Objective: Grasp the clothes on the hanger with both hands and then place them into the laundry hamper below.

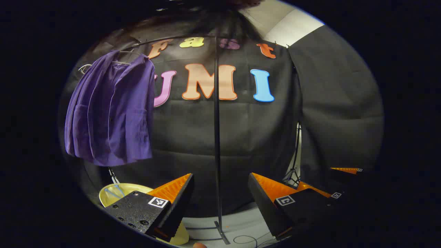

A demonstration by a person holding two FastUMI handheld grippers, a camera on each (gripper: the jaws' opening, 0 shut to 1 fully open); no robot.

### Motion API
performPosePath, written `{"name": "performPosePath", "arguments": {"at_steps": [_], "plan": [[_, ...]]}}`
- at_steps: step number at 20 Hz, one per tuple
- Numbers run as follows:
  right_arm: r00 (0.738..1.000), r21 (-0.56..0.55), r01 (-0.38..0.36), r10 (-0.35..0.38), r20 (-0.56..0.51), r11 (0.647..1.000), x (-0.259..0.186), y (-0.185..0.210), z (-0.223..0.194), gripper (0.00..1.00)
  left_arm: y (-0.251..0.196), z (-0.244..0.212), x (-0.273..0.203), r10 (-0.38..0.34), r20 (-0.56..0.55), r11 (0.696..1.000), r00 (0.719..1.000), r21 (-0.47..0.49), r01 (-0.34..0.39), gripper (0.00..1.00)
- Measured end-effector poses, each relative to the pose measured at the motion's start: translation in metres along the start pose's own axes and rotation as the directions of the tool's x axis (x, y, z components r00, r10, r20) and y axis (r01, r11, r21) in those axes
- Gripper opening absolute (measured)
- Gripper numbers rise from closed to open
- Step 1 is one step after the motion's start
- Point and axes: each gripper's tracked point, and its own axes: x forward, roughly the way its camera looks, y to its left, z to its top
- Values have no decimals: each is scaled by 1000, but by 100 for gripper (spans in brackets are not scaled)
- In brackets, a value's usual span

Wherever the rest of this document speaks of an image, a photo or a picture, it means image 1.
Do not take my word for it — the black backdrop cloth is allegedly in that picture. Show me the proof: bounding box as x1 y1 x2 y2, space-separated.
60 14 384 221

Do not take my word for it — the purple corduroy shirt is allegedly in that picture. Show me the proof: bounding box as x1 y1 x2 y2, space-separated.
64 50 156 167

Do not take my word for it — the black floor cable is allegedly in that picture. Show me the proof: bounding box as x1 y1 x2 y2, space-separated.
233 234 278 248

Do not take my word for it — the black folding stand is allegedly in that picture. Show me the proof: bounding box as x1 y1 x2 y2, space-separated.
283 122 304 188

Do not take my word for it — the large white clothes hanger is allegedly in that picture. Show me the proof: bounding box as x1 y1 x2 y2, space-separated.
111 50 146 66

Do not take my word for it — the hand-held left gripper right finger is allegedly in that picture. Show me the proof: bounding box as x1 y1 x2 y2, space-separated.
248 172 331 240

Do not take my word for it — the black clothes rack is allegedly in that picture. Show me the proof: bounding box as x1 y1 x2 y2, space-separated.
107 34 230 246

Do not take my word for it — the yellow laundry hamper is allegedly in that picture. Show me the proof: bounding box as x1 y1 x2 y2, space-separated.
99 183 190 246

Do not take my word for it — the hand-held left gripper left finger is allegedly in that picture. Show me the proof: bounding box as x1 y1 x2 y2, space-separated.
104 173 194 242

